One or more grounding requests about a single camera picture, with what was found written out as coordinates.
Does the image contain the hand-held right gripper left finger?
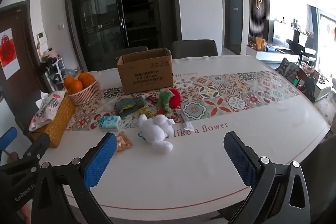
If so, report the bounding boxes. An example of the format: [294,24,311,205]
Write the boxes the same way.
[31,132,117,224]

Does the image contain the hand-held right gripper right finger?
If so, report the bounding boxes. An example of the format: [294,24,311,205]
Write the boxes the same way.
[224,131,312,224]

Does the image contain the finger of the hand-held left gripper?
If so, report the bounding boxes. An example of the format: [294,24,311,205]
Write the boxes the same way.
[0,127,18,151]
[0,133,51,177]

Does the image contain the white plush toy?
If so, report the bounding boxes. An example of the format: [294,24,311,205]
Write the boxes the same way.
[138,114,175,153]

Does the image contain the grey-green plush toy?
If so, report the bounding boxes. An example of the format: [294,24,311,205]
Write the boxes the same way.
[114,97,147,116]

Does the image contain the red strawberry plush toy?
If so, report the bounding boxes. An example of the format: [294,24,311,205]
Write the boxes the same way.
[157,88,181,116]

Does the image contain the brown cardboard box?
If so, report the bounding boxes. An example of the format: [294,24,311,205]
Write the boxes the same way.
[117,48,174,95]

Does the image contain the person's left forearm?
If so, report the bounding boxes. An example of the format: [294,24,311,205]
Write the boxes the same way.
[16,203,34,224]

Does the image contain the orange snack packet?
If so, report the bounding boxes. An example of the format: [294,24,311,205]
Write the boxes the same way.
[115,132,133,152]

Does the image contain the woven yellow tissue box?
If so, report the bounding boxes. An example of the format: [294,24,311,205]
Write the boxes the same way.
[29,94,76,148]

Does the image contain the blue white tissue pack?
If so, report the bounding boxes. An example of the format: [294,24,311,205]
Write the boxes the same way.
[100,115,122,132]

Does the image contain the floral fabric cover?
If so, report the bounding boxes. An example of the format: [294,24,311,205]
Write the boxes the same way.
[28,90,67,131]

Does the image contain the patterned table runner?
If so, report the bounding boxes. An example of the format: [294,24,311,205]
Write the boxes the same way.
[64,70,301,132]

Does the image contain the white plastic fruit basket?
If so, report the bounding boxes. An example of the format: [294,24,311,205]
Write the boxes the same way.
[64,80,101,106]

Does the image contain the pile of oranges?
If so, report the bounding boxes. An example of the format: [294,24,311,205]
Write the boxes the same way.
[64,72,95,95]

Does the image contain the white shoe rack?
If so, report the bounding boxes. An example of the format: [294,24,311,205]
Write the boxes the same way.
[43,55,66,90]

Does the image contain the brown entry door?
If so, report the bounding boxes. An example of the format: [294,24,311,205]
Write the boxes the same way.
[0,1,50,109]

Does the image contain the red paper door decoration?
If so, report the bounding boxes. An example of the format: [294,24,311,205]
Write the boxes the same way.
[0,28,21,80]

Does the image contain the pink items on rack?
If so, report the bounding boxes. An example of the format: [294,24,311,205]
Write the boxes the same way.
[42,48,59,60]

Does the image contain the patterned cushion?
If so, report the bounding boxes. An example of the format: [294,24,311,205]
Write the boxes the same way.
[274,57,301,83]

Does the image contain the dark grey dining chair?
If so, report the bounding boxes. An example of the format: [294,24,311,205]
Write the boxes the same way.
[172,40,218,59]
[104,46,149,72]

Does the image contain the white low cabinet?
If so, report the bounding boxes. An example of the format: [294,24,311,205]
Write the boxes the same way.
[247,44,302,65]

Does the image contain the orange paper bag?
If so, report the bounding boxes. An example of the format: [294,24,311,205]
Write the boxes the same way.
[256,37,267,51]

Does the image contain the television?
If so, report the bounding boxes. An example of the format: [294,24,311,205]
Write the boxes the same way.
[268,20,292,47]

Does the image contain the dark interior door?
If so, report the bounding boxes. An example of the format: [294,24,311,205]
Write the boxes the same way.
[224,0,244,55]

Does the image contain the dark glass sliding door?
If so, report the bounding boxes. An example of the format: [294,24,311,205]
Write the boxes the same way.
[64,0,182,72]

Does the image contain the yellow cord loop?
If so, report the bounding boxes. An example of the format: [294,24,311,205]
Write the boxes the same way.
[139,106,153,118]

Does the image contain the dark slatted wall panel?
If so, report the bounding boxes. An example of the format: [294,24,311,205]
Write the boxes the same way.
[247,0,271,48]

